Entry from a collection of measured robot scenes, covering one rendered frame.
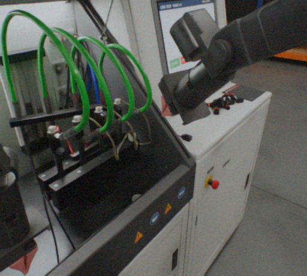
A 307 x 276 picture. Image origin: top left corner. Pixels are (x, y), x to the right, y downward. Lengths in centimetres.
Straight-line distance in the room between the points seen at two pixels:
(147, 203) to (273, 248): 134
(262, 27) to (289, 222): 193
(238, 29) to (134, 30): 64
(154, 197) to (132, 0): 64
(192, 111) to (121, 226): 37
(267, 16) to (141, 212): 57
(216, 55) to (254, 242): 171
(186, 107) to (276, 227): 171
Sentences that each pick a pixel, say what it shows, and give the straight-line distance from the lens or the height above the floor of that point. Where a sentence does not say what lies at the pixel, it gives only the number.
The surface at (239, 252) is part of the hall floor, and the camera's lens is 192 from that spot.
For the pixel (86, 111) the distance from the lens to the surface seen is 58.
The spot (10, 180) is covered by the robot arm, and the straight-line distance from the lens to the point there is 45.
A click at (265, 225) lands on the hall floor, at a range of 211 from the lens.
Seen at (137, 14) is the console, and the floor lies 138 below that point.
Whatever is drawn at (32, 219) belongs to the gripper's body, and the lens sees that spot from 53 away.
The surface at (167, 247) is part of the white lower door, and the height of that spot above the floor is 67.
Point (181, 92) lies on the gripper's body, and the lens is 47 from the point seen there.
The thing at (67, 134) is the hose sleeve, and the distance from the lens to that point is 68.
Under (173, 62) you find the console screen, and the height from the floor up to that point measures 120.
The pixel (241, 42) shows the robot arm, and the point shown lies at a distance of 36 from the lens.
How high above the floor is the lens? 150
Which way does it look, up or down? 29 degrees down
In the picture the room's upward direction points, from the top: straight up
